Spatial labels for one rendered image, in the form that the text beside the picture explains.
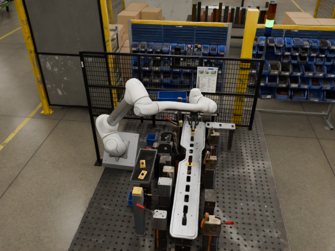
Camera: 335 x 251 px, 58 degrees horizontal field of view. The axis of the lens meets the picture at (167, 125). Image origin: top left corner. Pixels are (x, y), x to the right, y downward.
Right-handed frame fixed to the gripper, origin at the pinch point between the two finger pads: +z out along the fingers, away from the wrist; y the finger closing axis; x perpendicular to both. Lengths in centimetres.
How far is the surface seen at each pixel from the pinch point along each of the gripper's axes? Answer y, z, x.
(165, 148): -20, -10, -46
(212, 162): 18.7, 3.5, -43.4
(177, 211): -5, 4, -97
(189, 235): 4, 4, -115
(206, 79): 10, -25, 55
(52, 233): -138, 105, -59
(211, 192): 18, 2, -79
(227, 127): 32.8, 5.0, 12.8
